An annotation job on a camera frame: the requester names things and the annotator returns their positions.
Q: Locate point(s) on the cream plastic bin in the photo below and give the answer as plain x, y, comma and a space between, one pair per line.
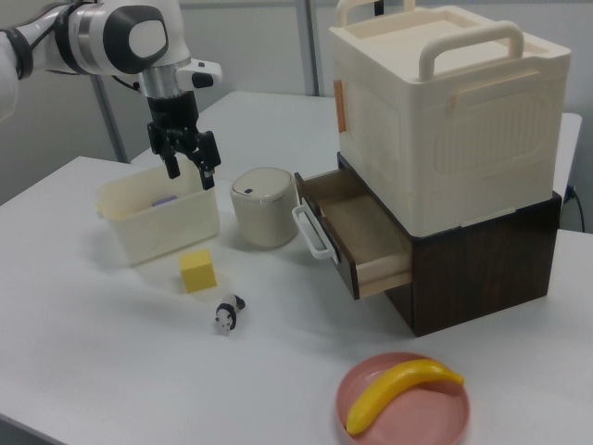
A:
157, 218

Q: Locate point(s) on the yellow foam block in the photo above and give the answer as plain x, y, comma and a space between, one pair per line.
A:
198, 270

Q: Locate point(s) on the cream mini trash can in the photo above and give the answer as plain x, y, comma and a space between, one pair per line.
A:
264, 207

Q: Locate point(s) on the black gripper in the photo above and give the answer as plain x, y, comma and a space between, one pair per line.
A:
178, 121

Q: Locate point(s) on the cream plastic storage box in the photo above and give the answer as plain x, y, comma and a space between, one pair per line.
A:
445, 116

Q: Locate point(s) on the yellow toy banana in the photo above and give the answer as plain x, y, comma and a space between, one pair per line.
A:
398, 389

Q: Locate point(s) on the pink plate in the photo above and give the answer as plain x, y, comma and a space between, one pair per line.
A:
407, 408

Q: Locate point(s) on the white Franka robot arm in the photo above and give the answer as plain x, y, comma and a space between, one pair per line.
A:
106, 37

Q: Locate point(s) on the panda toy figure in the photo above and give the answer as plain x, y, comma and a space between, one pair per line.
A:
228, 313

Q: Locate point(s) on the purple block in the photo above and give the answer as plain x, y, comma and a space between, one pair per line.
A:
164, 201

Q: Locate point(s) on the dark wood drawer cabinet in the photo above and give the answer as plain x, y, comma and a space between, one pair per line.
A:
477, 269

